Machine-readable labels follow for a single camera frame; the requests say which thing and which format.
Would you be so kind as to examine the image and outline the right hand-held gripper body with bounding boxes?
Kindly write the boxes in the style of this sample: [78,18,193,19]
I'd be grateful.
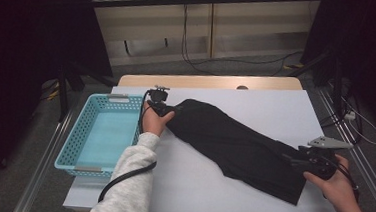
[295,134,355,183]

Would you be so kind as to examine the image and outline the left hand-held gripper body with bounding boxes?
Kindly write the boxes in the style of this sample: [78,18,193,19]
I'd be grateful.
[146,84,175,118]

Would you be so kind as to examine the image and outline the black pants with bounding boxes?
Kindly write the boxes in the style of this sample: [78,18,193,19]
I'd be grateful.
[160,97,312,207]

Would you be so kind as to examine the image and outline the blue perforated plastic basket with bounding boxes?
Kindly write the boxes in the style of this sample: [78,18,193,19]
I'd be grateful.
[53,89,149,182]

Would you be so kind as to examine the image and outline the person's left hand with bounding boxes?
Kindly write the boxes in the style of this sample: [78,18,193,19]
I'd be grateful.
[141,101,176,138]

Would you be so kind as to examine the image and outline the person's right hand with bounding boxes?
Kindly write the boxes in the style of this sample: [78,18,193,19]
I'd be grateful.
[300,151,369,212]

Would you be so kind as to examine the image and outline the wooden table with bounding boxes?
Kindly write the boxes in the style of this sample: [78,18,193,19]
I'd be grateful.
[116,64,304,100]

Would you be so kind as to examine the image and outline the white power strip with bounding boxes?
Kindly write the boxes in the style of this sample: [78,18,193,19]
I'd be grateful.
[343,110,357,122]

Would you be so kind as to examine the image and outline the black metal stand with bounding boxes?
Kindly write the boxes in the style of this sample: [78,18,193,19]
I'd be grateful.
[282,46,369,147]

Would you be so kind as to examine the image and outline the beige wooden cabinet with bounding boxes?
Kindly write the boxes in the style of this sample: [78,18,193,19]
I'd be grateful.
[80,0,322,81]

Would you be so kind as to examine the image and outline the yellow strip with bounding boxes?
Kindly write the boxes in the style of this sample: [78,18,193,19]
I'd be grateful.
[45,81,60,102]

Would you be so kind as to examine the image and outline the black curtain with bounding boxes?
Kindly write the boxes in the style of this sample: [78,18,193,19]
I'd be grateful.
[296,0,376,133]
[0,0,119,208]

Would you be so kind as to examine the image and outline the right hand-held gripper black cable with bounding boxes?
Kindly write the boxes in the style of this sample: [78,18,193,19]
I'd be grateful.
[333,159,362,202]

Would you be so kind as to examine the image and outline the hand-held gripper black cable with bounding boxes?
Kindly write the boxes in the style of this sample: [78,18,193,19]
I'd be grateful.
[98,85,163,208]
[333,159,362,202]

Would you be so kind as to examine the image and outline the metal floor rail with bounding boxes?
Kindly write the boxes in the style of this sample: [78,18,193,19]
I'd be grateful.
[11,105,74,212]
[307,86,376,212]

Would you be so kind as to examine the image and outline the white cable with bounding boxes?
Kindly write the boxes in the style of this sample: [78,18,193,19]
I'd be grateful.
[337,96,376,146]

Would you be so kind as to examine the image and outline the black power cable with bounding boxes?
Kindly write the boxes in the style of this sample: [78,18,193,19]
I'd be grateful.
[177,3,308,82]

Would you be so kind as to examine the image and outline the left hand-held gripper black cable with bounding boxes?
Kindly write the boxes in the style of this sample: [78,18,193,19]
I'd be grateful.
[98,85,163,208]

